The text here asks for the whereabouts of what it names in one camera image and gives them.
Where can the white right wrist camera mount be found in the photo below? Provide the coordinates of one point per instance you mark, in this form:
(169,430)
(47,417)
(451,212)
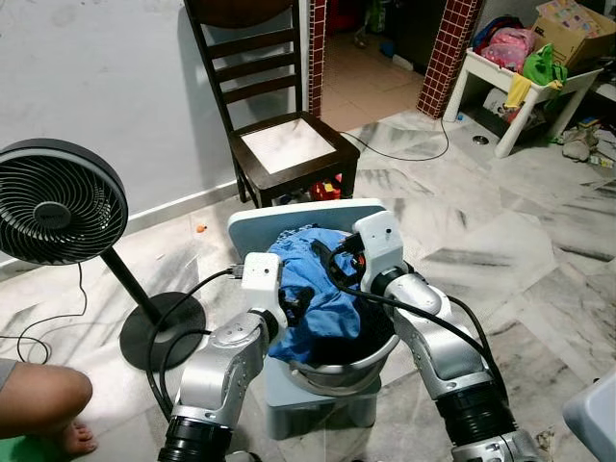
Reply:
(380,245)

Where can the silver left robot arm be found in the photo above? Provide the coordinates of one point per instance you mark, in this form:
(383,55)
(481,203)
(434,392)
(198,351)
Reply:
(221,375)

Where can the small yellow cloth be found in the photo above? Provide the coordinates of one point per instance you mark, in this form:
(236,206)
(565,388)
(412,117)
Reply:
(517,91)

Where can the wide red brick pillar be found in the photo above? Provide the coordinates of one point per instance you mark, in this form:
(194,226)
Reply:
(448,58)

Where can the navy garment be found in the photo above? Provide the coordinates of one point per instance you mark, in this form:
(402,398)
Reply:
(337,346)

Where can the red toy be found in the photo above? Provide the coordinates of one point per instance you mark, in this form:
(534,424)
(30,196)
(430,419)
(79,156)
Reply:
(325,190)

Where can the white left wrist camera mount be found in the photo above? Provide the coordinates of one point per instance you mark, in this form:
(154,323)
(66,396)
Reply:
(262,289)

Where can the dark wooden chair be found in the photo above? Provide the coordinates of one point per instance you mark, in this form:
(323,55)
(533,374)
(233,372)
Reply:
(289,144)

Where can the grey plush toy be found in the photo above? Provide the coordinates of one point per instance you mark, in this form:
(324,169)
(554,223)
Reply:
(580,144)

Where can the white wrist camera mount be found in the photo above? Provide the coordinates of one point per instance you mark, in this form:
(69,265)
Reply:
(262,289)
(380,245)

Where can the blue shirt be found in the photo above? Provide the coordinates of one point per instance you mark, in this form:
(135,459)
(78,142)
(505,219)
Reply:
(308,255)

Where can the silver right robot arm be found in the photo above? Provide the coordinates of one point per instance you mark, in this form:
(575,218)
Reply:
(443,356)

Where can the white folding table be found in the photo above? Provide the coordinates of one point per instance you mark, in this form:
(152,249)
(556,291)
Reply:
(595,423)

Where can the round floor drain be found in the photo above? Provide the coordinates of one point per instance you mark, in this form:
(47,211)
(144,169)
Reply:
(480,140)

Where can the pink backpack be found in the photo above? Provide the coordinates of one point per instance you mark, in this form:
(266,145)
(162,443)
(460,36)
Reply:
(505,48)

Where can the person's bare leg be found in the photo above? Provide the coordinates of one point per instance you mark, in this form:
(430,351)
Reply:
(43,395)

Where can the narrow red brick pillar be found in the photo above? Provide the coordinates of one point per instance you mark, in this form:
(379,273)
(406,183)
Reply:
(316,58)

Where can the black standing fan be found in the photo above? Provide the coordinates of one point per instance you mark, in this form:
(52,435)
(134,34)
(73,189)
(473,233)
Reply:
(58,202)

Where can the white kids table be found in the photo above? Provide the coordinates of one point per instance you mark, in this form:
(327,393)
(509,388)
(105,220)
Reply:
(481,82)

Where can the cardboard box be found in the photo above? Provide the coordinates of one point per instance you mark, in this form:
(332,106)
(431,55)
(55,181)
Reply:
(577,29)

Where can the white laundry basket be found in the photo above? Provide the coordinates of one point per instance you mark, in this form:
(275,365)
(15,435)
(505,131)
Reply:
(337,377)

